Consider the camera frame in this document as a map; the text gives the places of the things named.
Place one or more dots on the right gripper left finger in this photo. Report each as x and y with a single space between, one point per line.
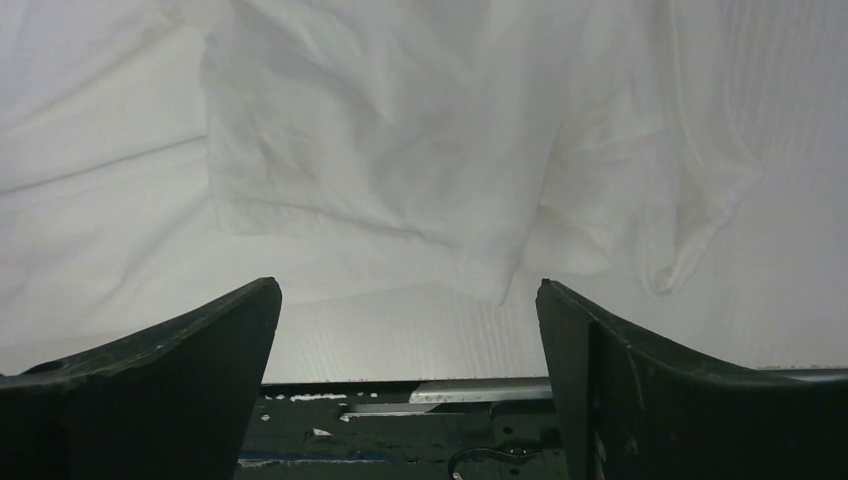
172 401

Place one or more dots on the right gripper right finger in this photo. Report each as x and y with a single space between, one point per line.
633 404

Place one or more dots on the white printed t shirt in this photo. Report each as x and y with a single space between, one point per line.
156 152

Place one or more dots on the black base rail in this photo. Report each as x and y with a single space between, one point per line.
493 429

